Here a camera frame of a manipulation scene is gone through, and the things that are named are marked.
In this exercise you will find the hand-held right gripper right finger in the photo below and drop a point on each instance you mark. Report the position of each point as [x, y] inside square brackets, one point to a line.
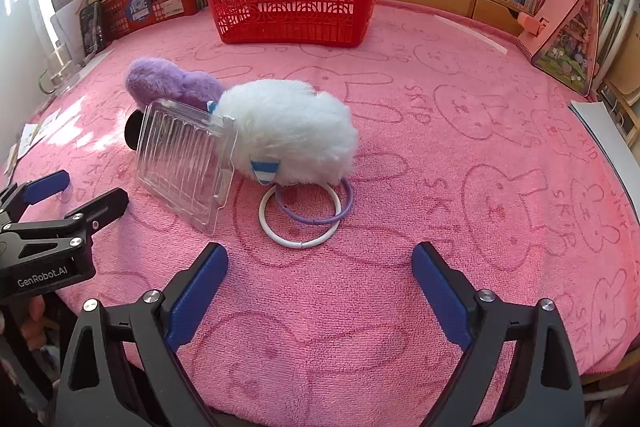
[440, 297]

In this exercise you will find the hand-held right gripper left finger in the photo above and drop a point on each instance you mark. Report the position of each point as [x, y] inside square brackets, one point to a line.
[200, 297]

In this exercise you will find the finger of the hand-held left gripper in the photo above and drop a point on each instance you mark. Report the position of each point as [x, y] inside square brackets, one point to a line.
[45, 187]
[100, 207]

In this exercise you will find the clear plastic tray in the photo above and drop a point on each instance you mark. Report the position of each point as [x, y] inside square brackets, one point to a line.
[180, 162]

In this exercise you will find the purple plush toy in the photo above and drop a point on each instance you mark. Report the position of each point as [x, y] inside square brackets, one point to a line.
[160, 82]

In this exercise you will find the white plush toy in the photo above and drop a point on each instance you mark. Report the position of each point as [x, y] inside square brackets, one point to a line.
[295, 127]

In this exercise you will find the red plastic basket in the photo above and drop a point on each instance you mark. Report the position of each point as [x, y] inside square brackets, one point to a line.
[280, 27]

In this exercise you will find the person's left hand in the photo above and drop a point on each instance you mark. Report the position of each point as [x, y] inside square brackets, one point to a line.
[35, 312]

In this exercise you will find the small paper cards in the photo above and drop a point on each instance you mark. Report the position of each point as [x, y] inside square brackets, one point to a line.
[30, 137]

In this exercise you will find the black round disc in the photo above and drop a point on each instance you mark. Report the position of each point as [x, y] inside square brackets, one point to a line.
[132, 132]

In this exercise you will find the pink rabbit print towel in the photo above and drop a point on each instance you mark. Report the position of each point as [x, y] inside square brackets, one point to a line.
[400, 187]

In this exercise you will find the black flat device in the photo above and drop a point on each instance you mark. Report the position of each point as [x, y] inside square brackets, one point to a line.
[92, 27]

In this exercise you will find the white leaning boards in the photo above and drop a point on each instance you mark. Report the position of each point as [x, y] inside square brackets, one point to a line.
[70, 7]

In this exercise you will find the red plastic crate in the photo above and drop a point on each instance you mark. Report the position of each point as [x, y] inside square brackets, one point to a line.
[165, 2]

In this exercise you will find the white paper board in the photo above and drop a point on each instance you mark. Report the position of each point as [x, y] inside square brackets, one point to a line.
[605, 132]

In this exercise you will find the pink house-shaped toy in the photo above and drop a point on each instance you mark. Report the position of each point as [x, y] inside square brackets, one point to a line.
[565, 32]

